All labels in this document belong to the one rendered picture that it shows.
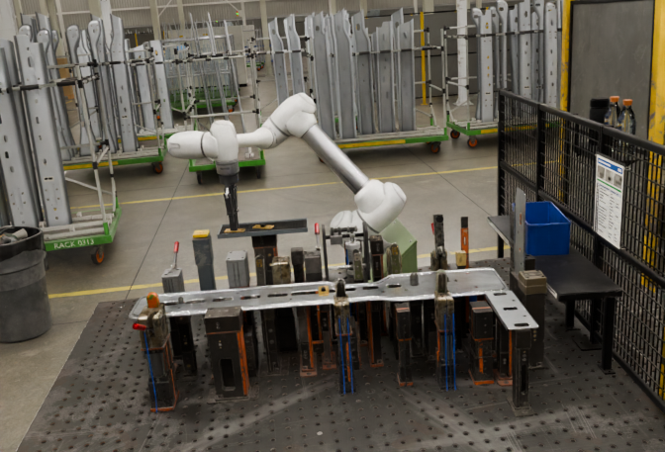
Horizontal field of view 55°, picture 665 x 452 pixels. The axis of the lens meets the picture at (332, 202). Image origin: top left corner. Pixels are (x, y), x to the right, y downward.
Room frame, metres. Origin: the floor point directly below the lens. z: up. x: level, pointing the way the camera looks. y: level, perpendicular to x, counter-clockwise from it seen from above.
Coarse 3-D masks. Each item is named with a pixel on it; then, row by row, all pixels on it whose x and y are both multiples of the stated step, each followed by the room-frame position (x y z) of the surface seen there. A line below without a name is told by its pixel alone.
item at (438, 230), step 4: (436, 216) 2.38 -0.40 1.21; (440, 216) 2.35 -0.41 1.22; (436, 220) 2.35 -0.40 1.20; (440, 220) 2.34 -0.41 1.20; (436, 224) 2.38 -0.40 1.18; (440, 224) 2.38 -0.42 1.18; (436, 228) 2.37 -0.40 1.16; (440, 228) 2.37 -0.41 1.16; (436, 232) 2.37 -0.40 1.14; (440, 232) 2.37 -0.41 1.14; (436, 236) 2.36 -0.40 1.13; (440, 236) 2.37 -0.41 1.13; (436, 240) 2.36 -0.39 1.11; (440, 240) 2.37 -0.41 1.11; (436, 244) 2.35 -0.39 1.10; (440, 244) 2.36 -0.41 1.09; (436, 248) 2.35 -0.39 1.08; (444, 248) 2.35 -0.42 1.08; (436, 252) 2.35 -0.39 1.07; (444, 252) 2.35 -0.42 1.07; (436, 256) 2.35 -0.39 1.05; (444, 256) 2.35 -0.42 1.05
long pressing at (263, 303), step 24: (240, 288) 2.29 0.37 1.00; (264, 288) 2.28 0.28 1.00; (288, 288) 2.26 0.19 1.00; (312, 288) 2.25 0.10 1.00; (360, 288) 2.21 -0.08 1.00; (384, 288) 2.20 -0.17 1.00; (408, 288) 2.18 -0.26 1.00; (432, 288) 2.17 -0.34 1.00; (456, 288) 2.15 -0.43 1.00; (480, 288) 2.14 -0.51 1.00; (504, 288) 2.13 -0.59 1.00; (168, 312) 2.13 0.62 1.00; (192, 312) 2.12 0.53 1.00
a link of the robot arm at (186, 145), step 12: (192, 132) 2.55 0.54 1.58; (264, 132) 2.93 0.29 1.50; (168, 144) 2.54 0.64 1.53; (180, 144) 2.51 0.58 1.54; (192, 144) 2.50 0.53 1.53; (240, 144) 2.77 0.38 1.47; (252, 144) 2.82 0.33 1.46; (264, 144) 2.91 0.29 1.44; (180, 156) 2.53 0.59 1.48; (192, 156) 2.52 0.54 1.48; (204, 156) 2.52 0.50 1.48
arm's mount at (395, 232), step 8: (392, 224) 3.09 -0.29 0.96; (400, 224) 3.01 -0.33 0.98; (384, 232) 3.07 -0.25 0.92; (392, 232) 3.00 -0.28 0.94; (400, 232) 2.94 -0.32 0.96; (408, 232) 2.87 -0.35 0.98; (392, 240) 2.93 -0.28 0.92; (400, 240) 2.87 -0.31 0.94; (408, 240) 2.81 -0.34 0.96; (416, 240) 2.75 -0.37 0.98; (400, 248) 2.81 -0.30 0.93; (408, 248) 2.75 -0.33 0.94; (416, 248) 2.76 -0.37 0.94; (384, 256) 2.86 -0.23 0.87; (408, 256) 2.75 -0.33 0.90; (416, 256) 2.76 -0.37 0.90; (384, 264) 2.80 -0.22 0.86; (408, 264) 2.75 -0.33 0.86; (416, 264) 2.76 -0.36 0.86; (384, 272) 2.74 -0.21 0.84; (408, 272) 2.75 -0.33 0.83; (368, 280) 2.79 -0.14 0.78
